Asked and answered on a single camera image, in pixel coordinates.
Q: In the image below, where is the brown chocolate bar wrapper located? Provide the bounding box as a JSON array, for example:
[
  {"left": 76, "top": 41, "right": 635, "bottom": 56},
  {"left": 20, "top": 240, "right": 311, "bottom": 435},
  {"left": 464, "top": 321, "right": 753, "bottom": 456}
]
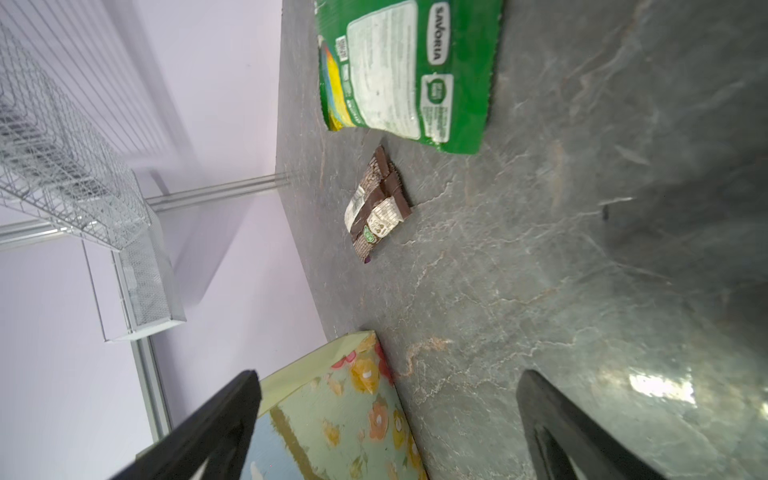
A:
[{"left": 344, "top": 145, "right": 412, "bottom": 263}]

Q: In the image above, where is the white and green paper bag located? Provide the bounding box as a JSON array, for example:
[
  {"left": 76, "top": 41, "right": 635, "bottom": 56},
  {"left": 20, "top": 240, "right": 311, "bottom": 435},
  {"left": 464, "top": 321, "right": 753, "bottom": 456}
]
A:
[{"left": 240, "top": 331, "right": 428, "bottom": 480}]

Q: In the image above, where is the long white wire shelf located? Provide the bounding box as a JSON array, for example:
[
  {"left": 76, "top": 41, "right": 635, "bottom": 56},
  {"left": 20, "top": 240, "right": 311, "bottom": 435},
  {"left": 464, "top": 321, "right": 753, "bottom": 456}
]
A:
[{"left": 1, "top": 27, "right": 151, "bottom": 250}]

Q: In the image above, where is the small white mesh basket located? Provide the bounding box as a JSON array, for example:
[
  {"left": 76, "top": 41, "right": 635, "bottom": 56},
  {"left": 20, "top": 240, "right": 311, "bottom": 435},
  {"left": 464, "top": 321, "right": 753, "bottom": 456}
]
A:
[{"left": 81, "top": 207, "right": 187, "bottom": 343}]

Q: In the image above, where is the green Fox's candy packet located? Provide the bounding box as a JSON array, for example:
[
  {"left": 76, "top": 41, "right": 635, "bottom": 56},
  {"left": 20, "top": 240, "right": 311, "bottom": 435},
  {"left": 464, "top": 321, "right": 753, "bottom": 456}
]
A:
[{"left": 314, "top": 0, "right": 504, "bottom": 155}]

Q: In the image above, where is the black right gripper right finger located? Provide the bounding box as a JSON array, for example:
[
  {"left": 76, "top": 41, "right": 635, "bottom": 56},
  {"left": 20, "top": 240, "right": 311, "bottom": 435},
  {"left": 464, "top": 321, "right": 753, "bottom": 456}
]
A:
[{"left": 516, "top": 370, "right": 663, "bottom": 479}]

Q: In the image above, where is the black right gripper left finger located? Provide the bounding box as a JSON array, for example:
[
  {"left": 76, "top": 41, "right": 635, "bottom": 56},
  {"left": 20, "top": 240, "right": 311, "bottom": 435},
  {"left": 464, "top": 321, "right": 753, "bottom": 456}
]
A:
[{"left": 114, "top": 370, "right": 262, "bottom": 480}]

